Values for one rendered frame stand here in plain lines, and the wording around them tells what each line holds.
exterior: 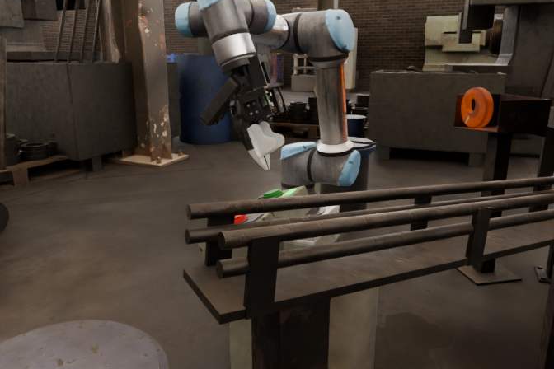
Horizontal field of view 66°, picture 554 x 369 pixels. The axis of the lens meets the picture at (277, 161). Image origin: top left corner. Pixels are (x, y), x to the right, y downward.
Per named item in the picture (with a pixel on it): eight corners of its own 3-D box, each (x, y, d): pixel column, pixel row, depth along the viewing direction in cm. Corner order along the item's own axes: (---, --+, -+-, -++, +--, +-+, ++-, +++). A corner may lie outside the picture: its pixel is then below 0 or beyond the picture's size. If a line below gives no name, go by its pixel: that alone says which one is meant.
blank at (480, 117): (477, 80, 169) (470, 80, 168) (500, 101, 157) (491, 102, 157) (462, 113, 179) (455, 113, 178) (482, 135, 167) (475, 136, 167)
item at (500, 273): (481, 252, 195) (500, 93, 178) (523, 281, 170) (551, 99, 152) (440, 256, 191) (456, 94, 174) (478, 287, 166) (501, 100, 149)
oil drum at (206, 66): (244, 137, 475) (242, 54, 454) (215, 147, 423) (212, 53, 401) (199, 133, 499) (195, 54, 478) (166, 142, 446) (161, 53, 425)
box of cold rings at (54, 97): (115, 138, 465) (106, 56, 444) (183, 146, 426) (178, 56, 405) (2, 163, 358) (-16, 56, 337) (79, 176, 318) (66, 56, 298)
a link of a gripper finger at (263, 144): (282, 167, 78) (265, 119, 78) (255, 175, 81) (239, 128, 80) (288, 164, 81) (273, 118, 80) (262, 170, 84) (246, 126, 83)
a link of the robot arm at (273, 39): (279, 17, 135) (169, -9, 93) (311, 15, 129) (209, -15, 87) (279, 55, 137) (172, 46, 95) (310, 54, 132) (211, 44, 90)
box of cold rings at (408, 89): (485, 148, 415) (495, 65, 396) (495, 169, 339) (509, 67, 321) (377, 141, 449) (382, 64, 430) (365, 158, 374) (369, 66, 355)
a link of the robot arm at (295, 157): (290, 175, 154) (290, 138, 151) (325, 179, 148) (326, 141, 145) (274, 183, 144) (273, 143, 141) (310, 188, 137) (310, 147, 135)
